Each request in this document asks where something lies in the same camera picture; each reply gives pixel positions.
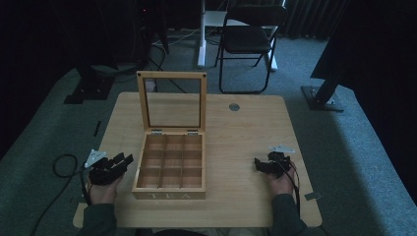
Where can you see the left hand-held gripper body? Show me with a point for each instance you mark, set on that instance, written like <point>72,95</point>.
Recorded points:
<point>101,167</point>

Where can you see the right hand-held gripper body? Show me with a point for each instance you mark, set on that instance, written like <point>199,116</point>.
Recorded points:
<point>278,160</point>

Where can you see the wooden tea box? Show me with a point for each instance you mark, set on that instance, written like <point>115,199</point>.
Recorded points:
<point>171,164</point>

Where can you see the person's right hand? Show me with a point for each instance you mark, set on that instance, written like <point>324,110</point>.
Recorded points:
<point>282,183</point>

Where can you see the person's left hand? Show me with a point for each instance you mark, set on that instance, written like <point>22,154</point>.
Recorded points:
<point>104,190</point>

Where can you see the black tape strip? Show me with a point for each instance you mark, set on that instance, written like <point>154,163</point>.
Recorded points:
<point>97,128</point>

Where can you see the grey tape piece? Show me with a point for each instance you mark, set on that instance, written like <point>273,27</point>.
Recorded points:
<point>312,196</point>

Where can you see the grey round table grommet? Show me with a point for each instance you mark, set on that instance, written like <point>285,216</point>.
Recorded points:
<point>234,106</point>

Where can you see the black stand base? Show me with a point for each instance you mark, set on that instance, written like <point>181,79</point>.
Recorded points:
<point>88,90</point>

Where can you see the black metal stand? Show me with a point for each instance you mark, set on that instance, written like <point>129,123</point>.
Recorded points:
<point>323,95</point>

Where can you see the black folding chair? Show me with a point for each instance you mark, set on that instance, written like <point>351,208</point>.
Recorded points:
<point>250,42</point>

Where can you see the dark curtain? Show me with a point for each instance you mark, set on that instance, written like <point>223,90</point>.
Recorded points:
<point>311,16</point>

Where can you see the white desk frame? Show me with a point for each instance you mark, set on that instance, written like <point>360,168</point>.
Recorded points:
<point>213,32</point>

